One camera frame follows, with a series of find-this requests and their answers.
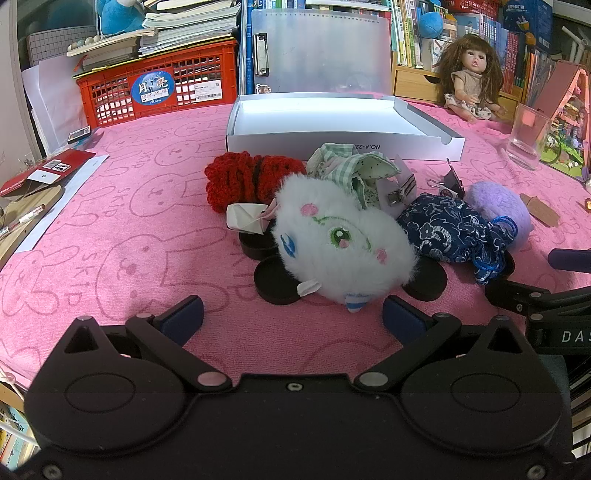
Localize translucent clipboard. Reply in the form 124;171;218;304
252;7;393;97

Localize blue floral pouch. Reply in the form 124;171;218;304
397;193;518;285

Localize purple fluffy pouch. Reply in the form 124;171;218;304
466;181;533;250

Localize pink toy house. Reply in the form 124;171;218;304
538;60;591;180

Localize white paper sheet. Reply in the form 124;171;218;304
16;154;110;254

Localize black round lid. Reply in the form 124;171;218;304
238;231;278;260
489;250;516;278
402;258;448;302
253;256;308;306

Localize stack of books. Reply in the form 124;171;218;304
67;0;243;72

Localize blue plush toy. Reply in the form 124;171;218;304
96;0;155;36

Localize wooden drawer box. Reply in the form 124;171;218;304
392;65;525;116

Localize pink rabbit print towel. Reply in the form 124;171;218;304
0;99;591;393

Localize leaning white papers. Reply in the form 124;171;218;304
21;55;90;154

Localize green checkered cloth pouch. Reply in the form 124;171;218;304
307;143;402;211

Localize red booklet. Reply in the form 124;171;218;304
0;148;96;198

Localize small wooden piece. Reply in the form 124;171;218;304
519;193;560;228

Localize clear drinking glass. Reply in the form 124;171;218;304
506;104;552;171

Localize blue plush ball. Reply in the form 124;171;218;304
419;11;445;39

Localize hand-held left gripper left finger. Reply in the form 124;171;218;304
61;295;233;394

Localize pen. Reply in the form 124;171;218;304
0;205;47;237

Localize red knitted scarf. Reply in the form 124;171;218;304
204;151;308;213

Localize white folded paper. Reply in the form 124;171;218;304
226;199;278;235

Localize brown haired doll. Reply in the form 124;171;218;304
438;33;506;123

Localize blue folders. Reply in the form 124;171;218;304
237;0;256;96

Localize red plastic crate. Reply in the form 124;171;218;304
75;39;238;129

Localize white fluffy cat plush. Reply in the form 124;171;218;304
271;174;419;315

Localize grey grid cutting mat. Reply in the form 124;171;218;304
25;32;75;71

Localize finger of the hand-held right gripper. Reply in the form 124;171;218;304
549;248;591;272
484;278;551;319

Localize row of shelf books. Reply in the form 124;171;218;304
390;0;555;107

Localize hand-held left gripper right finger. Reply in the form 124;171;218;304
353;295;539;393

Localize shallow white box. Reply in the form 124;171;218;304
225;93;465;162

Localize black binder clip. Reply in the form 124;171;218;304
427;158;468;199

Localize wooden board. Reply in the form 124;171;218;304
0;185;65;269

